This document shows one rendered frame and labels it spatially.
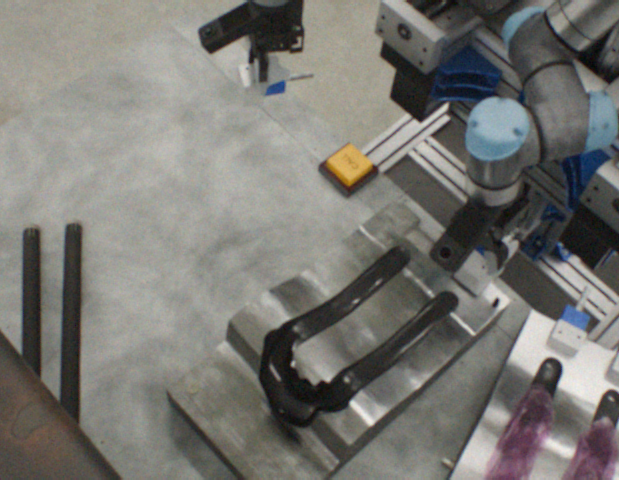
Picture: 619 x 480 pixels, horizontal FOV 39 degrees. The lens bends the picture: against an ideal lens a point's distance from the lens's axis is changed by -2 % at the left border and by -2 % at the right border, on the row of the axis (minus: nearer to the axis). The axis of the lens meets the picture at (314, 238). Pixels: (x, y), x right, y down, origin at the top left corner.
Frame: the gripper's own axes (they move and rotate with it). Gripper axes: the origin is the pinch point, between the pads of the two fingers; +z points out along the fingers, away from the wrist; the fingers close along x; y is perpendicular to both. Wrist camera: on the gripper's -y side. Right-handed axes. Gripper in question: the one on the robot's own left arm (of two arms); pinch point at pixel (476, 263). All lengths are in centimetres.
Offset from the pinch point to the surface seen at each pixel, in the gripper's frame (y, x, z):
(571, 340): 3.8, -17.4, 9.4
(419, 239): -0.3, 12.2, 6.5
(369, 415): -29.7, -6.1, -2.3
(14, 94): -21, 163, 70
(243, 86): -4.6, 48.8, -8.4
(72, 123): -28, 74, 0
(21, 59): -11, 173, 70
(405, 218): -0.2, 15.3, 3.3
